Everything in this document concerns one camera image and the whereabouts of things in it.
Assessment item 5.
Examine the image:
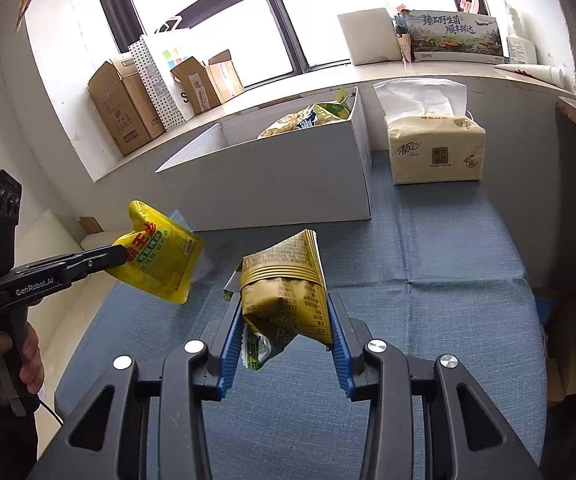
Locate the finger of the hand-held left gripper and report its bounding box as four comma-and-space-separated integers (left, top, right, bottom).
63, 242, 130, 281

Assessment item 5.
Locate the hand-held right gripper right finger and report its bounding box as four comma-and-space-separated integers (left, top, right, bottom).
325, 292, 543, 480

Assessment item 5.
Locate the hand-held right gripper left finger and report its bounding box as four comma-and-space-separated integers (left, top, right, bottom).
28, 292, 246, 480

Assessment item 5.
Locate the green white snack packet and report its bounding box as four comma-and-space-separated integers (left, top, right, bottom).
223, 280, 275, 372

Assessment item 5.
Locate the yellow snack pouch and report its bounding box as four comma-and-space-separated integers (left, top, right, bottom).
105, 200, 205, 305

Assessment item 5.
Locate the gold snack packet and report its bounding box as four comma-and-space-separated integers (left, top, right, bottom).
239, 229, 333, 346

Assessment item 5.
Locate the white cardboard storage box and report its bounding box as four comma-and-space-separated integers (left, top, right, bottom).
155, 86, 373, 232

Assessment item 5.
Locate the blue yellow snack packet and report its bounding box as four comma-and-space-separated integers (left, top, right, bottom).
293, 107, 319, 132

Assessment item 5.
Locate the person's left hand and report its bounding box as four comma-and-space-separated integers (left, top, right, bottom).
0, 322, 45, 406

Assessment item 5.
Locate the tall brown cardboard box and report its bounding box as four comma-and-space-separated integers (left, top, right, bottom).
88, 62, 151, 157
113, 57, 167, 141

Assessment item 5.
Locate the polka dot paper bag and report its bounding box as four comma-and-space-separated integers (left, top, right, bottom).
128, 25, 205, 132

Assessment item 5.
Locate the open brown cardboard box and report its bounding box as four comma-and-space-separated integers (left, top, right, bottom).
170, 57, 225, 115
208, 50, 245, 106

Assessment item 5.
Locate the beige tissue pack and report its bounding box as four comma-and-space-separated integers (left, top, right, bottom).
373, 78, 486, 186

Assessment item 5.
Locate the white windowsill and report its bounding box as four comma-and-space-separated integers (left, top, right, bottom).
88, 60, 576, 183

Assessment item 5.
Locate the white square box on sill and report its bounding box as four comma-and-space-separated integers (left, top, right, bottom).
337, 8, 403, 66

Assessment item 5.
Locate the landscape printed box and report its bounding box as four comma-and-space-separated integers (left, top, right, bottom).
408, 10, 503, 63

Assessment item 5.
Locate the white tube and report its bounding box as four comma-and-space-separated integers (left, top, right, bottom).
492, 63, 566, 86

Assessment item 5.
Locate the white bottle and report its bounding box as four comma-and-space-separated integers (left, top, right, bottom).
505, 7, 538, 66

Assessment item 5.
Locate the black cable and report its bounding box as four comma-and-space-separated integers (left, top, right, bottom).
38, 399, 65, 427

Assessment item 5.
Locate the dark window frame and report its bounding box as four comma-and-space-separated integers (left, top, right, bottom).
90, 0, 473, 88

